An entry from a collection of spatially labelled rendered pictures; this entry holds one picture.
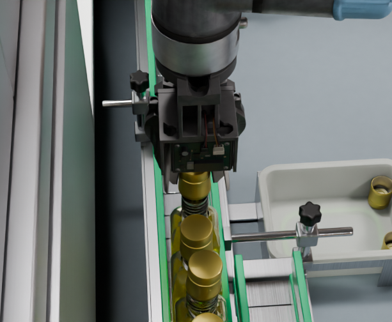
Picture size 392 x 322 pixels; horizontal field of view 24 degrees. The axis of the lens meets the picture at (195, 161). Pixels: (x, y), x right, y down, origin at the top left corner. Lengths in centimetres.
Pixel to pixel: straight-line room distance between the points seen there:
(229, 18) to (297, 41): 98
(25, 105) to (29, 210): 10
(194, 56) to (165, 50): 3
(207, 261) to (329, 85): 79
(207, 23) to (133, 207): 77
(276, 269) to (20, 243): 63
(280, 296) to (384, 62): 61
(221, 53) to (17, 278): 25
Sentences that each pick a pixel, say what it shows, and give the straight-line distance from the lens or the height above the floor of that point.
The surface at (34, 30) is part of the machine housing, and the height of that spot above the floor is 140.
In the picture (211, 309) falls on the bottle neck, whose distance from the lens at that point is 97.
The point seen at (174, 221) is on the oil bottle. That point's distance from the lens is 106.
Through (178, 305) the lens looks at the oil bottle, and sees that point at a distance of 100.
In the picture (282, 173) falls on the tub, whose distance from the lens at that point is 142.
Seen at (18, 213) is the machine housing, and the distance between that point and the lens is 70.
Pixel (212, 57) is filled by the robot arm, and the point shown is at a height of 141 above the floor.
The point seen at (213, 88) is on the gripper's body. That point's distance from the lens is 79.
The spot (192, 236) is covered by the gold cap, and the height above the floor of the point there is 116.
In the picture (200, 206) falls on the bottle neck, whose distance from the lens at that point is 101.
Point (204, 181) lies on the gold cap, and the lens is 98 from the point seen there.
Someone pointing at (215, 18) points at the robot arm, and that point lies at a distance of 74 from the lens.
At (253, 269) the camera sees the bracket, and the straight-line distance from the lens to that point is 126.
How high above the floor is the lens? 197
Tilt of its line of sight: 52 degrees down
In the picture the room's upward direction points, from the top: straight up
